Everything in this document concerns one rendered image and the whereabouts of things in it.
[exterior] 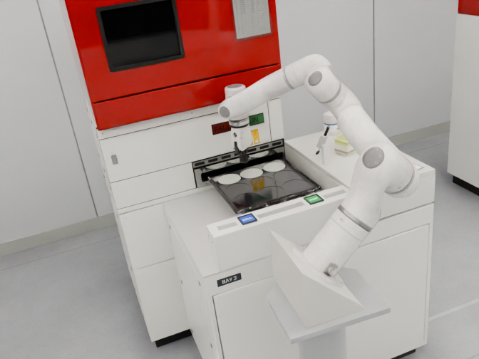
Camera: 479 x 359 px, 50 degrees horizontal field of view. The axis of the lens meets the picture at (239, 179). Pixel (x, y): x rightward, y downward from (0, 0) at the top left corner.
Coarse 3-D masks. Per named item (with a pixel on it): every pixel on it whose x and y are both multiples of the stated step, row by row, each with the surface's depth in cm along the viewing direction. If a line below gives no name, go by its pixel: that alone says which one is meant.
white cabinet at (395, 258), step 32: (384, 224) 195; (416, 224) 202; (352, 256) 196; (384, 256) 202; (416, 256) 208; (192, 288) 207; (224, 288) 180; (256, 288) 185; (384, 288) 208; (416, 288) 215; (192, 320) 236; (224, 320) 185; (256, 320) 190; (384, 320) 216; (416, 320) 223; (224, 352) 191; (256, 352) 196; (288, 352) 202; (352, 352) 216; (384, 352) 223
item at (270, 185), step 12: (252, 168) 231; (288, 168) 226; (216, 180) 224; (240, 180) 221; (252, 180) 220; (264, 180) 218; (276, 180) 217; (288, 180) 215; (300, 180) 214; (228, 192) 212; (240, 192) 211; (252, 192) 209; (264, 192) 208; (276, 192) 207; (288, 192) 205; (240, 204) 201; (252, 204) 200
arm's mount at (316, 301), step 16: (272, 240) 159; (288, 240) 164; (272, 256) 164; (288, 256) 147; (288, 272) 151; (304, 272) 141; (288, 288) 155; (304, 288) 141; (320, 288) 142; (336, 288) 148; (304, 304) 143; (320, 304) 145; (336, 304) 147; (352, 304) 148; (304, 320) 146; (320, 320) 147
